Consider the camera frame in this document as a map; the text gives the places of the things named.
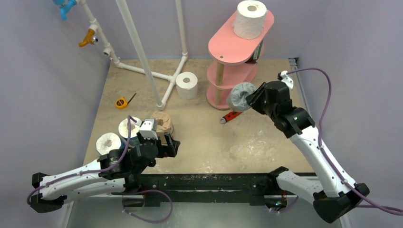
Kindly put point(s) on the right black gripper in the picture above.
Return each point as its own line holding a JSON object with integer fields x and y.
{"x": 258, "y": 97}

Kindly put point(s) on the yellow tape measure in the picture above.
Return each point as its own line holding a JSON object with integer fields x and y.
{"x": 122, "y": 103}

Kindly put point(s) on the green paper roll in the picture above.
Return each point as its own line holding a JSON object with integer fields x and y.
{"x": 256, "y": 54}

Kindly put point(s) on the white paper towel roll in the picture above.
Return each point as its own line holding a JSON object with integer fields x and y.
{"x": 249, "y": 20}

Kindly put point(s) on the blue pipe valve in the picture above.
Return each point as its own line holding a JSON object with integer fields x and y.
{"x": 64, "y": 7}

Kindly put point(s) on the grey paper roll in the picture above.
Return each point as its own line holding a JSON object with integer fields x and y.
{"x": 236, "y": 99}

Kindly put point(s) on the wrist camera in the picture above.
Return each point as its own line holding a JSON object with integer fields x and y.
{"x": 147, "y": 128}
{"x": 284, "y": 77}

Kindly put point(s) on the brown paper roll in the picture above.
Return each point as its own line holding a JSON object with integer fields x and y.
{"x": 164, "y": 123}

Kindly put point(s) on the white pvc pipe frame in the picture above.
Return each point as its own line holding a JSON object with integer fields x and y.
{"x": 161, "y": 101}

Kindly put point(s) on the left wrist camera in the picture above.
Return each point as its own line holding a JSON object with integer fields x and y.
{"x": 147, "y": 128}

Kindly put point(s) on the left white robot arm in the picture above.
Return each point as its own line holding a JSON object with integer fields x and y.
{"x": 115, "y": 172}

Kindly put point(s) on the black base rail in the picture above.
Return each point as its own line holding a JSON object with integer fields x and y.
{"x": 256, "y": 189}

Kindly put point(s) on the pink three-tier shelf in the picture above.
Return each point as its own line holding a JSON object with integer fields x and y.
{"x": 229, "y": 53}

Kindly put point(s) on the orange pipe valve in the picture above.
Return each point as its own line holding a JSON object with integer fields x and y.
{"x": 90, "y": 38}

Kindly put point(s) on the red handled adjustable wrench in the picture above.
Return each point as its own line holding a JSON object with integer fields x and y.
{"x": 229, "y": 116}

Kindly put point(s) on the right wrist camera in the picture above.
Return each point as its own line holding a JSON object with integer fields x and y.
{"x": 284, "y": 77}

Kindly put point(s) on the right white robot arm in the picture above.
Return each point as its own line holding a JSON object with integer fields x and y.
{"x": 336, "y": 192}

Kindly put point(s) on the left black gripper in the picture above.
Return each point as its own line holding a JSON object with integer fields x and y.
{"x": 170, "y": 150}

